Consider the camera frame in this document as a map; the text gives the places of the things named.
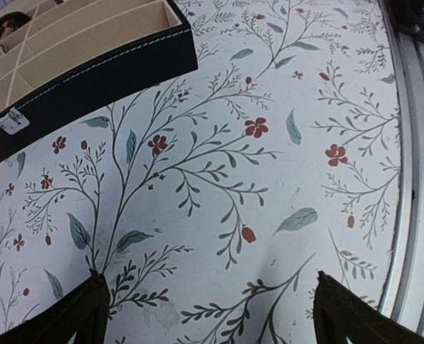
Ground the floral patterned table mat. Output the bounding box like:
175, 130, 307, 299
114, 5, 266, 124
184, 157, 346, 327
0, 1, 400, 343

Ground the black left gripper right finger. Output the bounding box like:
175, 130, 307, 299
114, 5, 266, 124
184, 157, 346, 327
314, 271, 424, 344

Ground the aluminium front rail frame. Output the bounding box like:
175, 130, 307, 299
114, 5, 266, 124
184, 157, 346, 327
379, 1, 424, 337

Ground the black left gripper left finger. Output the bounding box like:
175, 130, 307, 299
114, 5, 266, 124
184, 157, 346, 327
0, 270, 110, 344

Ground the black compartment box glass lid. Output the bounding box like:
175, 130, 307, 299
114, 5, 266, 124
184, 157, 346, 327
0, 1, 198, 162

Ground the rolled brown checked sock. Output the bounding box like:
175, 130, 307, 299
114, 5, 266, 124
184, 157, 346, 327
0, 11, 32, 42

